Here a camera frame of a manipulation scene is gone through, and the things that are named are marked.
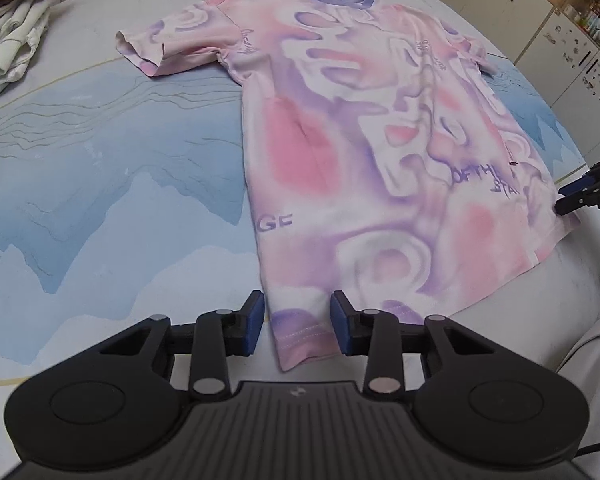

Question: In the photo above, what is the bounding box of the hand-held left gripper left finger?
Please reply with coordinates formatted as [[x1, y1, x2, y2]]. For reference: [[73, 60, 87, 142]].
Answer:
[[97, 290, 267, 401]]

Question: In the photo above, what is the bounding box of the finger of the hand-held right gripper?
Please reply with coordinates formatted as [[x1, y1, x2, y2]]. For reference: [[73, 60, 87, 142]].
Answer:
[[555, 179, 600, 216]]

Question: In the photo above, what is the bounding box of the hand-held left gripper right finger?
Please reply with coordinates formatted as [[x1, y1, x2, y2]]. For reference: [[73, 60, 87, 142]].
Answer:
[[330, 290, 501, 396]]

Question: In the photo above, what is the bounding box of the pink purple tie-dye t-shirt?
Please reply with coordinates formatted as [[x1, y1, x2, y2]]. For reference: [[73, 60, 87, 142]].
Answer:
[[115, 0, 581, 374]]

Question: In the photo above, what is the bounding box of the white cabinet with stickers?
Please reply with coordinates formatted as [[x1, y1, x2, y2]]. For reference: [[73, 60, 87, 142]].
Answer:
[[524, 7, 600, 162]]

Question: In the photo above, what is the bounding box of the person's light grey clothing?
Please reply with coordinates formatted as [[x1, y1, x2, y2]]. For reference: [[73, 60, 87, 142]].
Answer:
[[555, 305, 600, 461]]

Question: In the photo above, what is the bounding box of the blue mountain print tablecloth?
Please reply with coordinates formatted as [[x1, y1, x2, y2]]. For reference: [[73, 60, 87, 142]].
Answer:
[[0, 0, 600, 397]]

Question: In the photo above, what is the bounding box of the white folded garment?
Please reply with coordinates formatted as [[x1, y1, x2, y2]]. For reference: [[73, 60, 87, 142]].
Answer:
[[0, 0, 54, 84]]

